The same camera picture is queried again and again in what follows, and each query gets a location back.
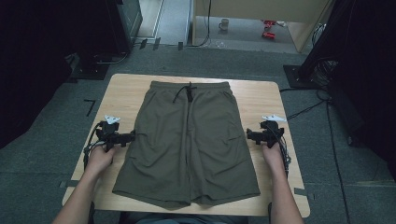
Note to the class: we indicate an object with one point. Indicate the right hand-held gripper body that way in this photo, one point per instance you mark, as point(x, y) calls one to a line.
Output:
point(272, 133)

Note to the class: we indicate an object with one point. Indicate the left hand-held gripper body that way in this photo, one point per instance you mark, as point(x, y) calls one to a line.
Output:
point(109, 133)

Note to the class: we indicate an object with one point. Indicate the olive green shorts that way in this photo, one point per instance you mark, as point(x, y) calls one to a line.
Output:
point(193, 140)

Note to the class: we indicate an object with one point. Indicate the person's right hand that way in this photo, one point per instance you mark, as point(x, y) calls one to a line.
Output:
point(273, 157)

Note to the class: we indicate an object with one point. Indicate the person's left hand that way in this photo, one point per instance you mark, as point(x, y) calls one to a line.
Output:
point(99, 159)

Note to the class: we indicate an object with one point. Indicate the grey tape strip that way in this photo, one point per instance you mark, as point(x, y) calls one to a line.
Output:
point(303, 193)
point(67, 184)

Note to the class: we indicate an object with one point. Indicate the black tape strip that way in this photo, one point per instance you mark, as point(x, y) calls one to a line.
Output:
point(157, 43)
point(180, 46)

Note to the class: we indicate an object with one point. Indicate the clear plastic wrapper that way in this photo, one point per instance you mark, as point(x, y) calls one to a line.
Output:
point(220, 44)

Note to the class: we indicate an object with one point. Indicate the red toy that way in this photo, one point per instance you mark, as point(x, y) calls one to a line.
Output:
point(269, 22)
point(268, 35)

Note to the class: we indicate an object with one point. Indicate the black curtain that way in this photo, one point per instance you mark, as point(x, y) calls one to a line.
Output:
point(37, 62)
point(367, 77)

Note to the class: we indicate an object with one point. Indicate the black cabinet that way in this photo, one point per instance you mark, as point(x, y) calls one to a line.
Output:
point(124, 21)

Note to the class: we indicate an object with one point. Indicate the beige mug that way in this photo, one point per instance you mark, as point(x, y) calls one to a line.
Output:
point(223, 24)

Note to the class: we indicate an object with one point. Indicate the light wooden desk frame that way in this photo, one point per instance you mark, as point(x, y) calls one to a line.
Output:
point(249, 6)

